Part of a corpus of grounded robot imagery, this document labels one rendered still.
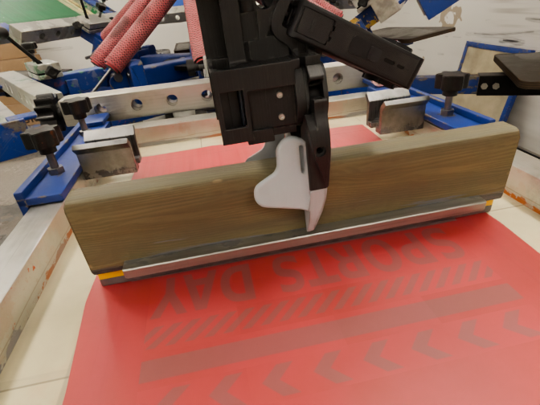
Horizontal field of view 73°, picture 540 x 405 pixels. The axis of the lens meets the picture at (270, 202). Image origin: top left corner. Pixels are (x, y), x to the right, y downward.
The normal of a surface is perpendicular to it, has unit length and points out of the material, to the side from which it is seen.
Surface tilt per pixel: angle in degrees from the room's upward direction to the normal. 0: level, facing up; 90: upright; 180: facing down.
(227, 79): 90
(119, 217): 93
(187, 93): 90
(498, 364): 0
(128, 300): 0
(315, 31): 89
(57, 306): 0
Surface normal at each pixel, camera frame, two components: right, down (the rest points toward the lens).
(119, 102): 0.19, 0.47
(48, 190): -0.08, -0.87
